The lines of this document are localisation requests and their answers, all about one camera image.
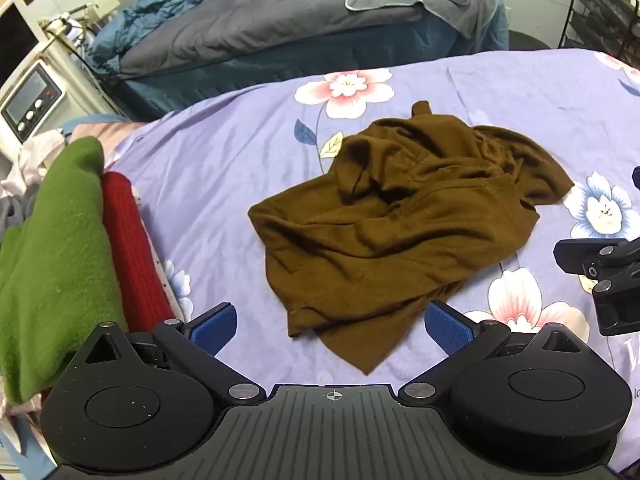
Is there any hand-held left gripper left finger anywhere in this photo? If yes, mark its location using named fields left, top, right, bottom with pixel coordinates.
left=85, top=302, right=267, bottom=403

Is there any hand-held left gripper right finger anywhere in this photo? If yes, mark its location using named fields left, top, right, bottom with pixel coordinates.
left=397, top=300, right=588, bottom=402

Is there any brown garment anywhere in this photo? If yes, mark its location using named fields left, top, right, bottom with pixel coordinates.
left=247, top=101, right=576, bottom=376

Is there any red folded cloth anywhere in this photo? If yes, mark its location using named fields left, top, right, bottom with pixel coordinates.
left=101, top=171, right=177, bottom=333

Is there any purple floral bedsheet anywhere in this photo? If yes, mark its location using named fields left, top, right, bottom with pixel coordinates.
left=70, top=47, right=640, bottom=473

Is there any green folded cloth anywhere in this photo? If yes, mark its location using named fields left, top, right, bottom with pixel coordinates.
left=0, top=136, right=128, bottom=406

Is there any pink cloth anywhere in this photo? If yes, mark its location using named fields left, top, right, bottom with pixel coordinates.
left=0, top=112, right=151, bottom=211

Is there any white machine with screen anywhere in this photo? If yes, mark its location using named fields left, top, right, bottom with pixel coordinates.
left=0, top=57, right=67, bottom=147

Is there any grey blanket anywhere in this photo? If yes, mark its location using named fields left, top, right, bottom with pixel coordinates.
left=114, top=0, right=426, bottom=81

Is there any blue duvet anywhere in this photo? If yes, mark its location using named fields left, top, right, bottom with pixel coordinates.
left=82, top=0, right=381, bottom=68

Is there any white framed monitor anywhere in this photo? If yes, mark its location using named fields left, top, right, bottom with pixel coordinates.
left=0, top=0, right=47, bottom=93

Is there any black wire rack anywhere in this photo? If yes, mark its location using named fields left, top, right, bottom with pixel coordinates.
left=557, top=0, right=640, bottom=68

